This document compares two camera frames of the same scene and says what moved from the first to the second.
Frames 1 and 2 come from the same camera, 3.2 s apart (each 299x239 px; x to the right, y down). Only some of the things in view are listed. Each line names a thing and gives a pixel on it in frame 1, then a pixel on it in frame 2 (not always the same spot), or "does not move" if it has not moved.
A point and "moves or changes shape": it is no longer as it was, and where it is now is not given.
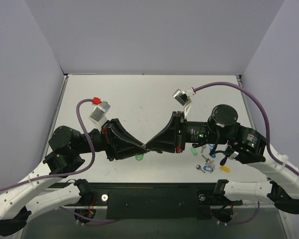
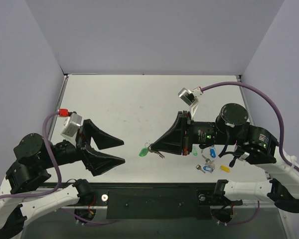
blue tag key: (206, 168) does not move
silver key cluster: (209, 163) does not move
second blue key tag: (213, 155) does not move
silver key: (158, 151) moves or changes shape
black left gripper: (107, 142) to (82, 147)
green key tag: (139, 157) moves or changes shape
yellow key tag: (225, 169) does not move
